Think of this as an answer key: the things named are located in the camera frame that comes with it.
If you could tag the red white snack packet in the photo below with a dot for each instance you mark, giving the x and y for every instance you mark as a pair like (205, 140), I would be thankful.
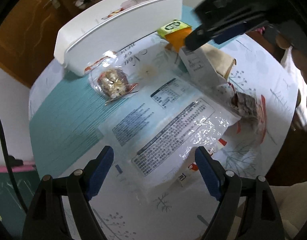
(113, 12)

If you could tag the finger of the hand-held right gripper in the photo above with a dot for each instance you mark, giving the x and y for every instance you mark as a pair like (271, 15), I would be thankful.
(196, 38)
(228, 33)

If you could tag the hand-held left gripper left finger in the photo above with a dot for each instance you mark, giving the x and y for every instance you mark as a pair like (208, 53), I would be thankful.
(101, 172)

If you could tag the white and tan carton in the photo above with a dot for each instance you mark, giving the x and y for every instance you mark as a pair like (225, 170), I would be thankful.
(177, 40)

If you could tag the pink framed chalkboard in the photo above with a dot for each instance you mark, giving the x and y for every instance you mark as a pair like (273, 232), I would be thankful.
(8, 192)

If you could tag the orange and yellow snack packet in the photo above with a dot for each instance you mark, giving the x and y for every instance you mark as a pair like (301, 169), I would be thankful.
(172, 27)

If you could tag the clear bread packet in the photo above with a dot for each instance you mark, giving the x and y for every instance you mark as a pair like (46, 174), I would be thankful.
(133, 2)

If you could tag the red white flat packet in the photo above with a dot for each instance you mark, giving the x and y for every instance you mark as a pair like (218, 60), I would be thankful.
(224, 142)

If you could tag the person's leg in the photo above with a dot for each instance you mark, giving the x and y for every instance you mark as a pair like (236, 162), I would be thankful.
(293, 205)

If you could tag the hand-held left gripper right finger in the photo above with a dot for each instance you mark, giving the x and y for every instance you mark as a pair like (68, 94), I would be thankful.
(208, 175)

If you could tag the wooden door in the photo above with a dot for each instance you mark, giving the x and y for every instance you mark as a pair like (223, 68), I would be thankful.
(23, 30)

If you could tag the white plastic bin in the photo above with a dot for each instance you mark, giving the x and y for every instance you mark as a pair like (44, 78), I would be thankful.
(93, 37)

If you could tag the dark chocolate snack packet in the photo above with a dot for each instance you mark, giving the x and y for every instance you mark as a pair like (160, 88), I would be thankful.
(246, 105)

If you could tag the person's right hand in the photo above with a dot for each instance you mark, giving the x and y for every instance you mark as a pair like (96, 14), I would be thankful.
(283, 41)

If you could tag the beige paper packet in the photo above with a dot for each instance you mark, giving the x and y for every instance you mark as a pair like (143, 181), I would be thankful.
(218, 60)

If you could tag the nut bar clear packet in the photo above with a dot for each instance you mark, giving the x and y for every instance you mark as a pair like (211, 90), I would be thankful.
(113, 81)

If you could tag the white labelled clear packet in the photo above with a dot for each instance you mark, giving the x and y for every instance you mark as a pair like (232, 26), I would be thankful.
(168, 125)

